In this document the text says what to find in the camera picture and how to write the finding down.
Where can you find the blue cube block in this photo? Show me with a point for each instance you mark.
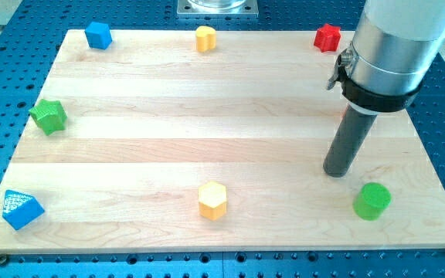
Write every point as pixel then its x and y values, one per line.
pixel 98 35

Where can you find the green cylinder block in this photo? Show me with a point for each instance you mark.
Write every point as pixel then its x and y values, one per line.
pixel 373 199

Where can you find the left board corner screw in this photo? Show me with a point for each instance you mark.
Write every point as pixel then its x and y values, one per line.
pixel 4 259

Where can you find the blue triangular block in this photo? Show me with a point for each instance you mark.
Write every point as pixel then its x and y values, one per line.
pixel 19 209

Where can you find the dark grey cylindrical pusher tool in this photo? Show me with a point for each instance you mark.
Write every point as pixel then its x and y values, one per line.
pixel 351 133

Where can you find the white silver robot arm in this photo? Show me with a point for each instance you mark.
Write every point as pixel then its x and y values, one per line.
pixel 394 44

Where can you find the red star block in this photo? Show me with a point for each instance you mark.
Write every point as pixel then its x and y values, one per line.
pixel 327 38

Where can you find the yellow heart block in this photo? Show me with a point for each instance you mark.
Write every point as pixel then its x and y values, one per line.
pixel 205 38

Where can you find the yellow hexagon block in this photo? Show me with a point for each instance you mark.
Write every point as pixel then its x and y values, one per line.
pixel 212 200

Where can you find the green star block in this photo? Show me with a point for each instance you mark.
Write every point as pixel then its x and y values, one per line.
pixel 49 116

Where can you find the light wooden board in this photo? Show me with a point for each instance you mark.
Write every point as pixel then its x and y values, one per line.
pixel 151 119

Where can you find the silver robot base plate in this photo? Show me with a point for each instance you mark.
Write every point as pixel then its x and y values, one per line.
pixel 217 8

